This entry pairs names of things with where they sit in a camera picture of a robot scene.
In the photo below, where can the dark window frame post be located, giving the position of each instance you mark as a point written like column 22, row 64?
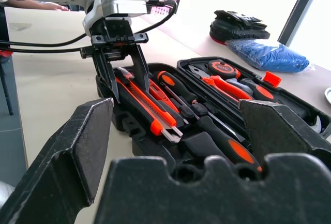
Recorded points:
column 300, row 9

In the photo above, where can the thin black precision screwdriver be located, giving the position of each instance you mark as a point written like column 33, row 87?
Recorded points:
column 186, row 111
column 199, row 108

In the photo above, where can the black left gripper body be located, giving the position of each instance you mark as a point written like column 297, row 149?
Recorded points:
column 116, row 35

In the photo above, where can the blue cloth in bag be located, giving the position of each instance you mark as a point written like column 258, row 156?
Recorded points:
column 269, row 56

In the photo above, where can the white round dish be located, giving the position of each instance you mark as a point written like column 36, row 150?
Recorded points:
column 328, row 94

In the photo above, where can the black orange tape measure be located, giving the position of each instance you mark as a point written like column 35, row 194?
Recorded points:
column 222, row 68

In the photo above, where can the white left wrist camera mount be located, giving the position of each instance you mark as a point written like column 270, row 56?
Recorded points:
column 121, row 0

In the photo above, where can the small orange cutter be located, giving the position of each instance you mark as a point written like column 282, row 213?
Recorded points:
column 165, row 99

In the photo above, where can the orange black utility knife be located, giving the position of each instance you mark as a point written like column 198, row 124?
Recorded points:
column 144, row 105

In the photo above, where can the black pad with red rim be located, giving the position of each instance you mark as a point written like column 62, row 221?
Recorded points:
column 232, row 30

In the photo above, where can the black plastic tool case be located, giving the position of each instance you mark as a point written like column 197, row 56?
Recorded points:
column 141, row 141

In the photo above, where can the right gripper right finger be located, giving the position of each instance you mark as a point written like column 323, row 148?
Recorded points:
column 274, row 128

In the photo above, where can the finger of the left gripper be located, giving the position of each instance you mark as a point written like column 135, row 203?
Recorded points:
column 107, row 76
column 141, row 66

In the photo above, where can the dark chair leg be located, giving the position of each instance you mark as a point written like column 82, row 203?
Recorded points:
column 6, row 87

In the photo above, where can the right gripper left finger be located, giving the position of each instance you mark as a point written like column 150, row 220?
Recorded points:
column 59, row 162

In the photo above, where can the person's bare hand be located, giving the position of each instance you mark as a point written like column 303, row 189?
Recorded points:
column 55, row 7

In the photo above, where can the black orange screwdriver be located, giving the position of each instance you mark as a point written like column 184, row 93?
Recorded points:
column 175, row 84
column 227, row 143

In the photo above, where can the orange toolbox latch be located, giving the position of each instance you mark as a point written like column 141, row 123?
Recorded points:
column 271, row 79

